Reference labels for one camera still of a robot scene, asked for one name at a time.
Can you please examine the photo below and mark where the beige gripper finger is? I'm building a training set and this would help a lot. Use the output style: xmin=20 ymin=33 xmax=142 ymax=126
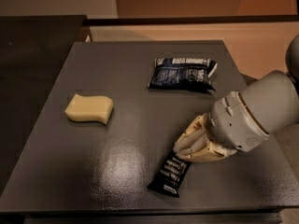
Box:
xmin=179 ymin=137 xmax=206 ymax=156
xmin=173 ymin=129 xmax=206 ymax=153

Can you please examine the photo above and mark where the black rxbar chocolate wrapper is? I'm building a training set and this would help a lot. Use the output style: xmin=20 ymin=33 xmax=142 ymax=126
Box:
xmin=147 ymin=151 xmax=191 ymax=198

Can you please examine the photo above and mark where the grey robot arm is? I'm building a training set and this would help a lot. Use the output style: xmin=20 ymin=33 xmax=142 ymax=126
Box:
xmin=173 ymin=35 xmax=299 ymax=162

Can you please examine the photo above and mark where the dark blue snack bag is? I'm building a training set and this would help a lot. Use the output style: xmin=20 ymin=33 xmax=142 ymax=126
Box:
xmin=148 ymin=58 xmax=218 ymax=92

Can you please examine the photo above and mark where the yellow sponge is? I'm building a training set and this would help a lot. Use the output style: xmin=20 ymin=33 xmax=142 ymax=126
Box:
xmin=64 ymin=94 xmax=114 ymax=125

